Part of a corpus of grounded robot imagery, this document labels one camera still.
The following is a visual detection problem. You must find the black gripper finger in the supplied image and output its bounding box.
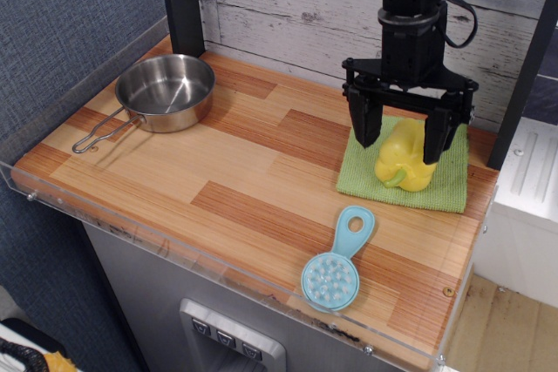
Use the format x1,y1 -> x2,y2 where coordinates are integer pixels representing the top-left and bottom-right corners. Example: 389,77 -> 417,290
423,105 -> 461,164
346,86 -> 383,148

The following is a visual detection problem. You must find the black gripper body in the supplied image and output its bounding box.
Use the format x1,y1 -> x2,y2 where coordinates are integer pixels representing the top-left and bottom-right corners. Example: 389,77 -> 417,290
343,25 -> 478,124

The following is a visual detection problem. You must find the yellow toy bell pepper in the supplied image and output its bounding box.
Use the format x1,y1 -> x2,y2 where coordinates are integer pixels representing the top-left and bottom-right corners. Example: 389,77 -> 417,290
374,118 -> 437,193

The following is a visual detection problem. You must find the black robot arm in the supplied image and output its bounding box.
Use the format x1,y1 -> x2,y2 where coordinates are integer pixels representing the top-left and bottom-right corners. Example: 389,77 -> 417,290
343,0 -> 479,165

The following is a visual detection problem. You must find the green cloth towel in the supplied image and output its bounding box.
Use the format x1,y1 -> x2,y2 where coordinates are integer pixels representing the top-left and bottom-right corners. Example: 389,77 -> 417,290
337,116 -> 469,213

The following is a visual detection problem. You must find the white box cabinet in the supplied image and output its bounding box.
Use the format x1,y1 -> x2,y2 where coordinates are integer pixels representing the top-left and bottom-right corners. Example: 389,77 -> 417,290
473,118 -> 557,307

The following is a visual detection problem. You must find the light blue scrub brush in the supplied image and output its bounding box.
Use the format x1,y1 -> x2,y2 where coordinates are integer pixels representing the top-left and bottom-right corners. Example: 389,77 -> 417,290
301,206 -> 376,312

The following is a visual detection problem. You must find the stainless steel pot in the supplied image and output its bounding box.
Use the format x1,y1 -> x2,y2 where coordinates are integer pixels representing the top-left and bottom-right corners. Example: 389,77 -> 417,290
72,54 -> 216,154

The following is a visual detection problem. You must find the clear acrylic table guard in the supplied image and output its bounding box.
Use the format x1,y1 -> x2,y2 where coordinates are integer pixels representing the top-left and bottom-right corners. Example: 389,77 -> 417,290
5,148 -> 497,371

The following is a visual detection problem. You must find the grey toy dispenser panel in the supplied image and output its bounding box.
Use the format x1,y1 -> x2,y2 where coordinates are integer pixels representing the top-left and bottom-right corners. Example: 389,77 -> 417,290
180,298 -> 287,371

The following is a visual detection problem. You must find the yellow object at corner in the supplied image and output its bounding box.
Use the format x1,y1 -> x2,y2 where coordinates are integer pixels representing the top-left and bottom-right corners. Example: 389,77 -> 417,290
33,352 -> 79,372

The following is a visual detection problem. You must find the black mesh object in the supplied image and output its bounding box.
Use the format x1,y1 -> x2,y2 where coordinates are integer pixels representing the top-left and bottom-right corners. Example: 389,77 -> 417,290
1,340 -> 45,371

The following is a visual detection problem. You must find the black vertical frame post right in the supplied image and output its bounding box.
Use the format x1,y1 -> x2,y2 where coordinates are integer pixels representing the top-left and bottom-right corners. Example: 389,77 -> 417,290
486,0 -> 558,171

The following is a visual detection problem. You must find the black vertical frame post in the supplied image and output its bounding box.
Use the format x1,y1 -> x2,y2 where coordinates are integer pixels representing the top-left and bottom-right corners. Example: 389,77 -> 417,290
165,0 -> 206,57
486,0 -> 558,171

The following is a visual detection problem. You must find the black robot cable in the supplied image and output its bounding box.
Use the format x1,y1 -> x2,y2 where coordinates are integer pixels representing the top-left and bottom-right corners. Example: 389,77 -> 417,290
443,0 -> 479,50

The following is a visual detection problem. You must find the black vertical frame post left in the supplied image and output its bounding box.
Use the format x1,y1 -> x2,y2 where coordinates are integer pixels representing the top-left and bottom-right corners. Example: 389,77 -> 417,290
165,0 -> 206,57

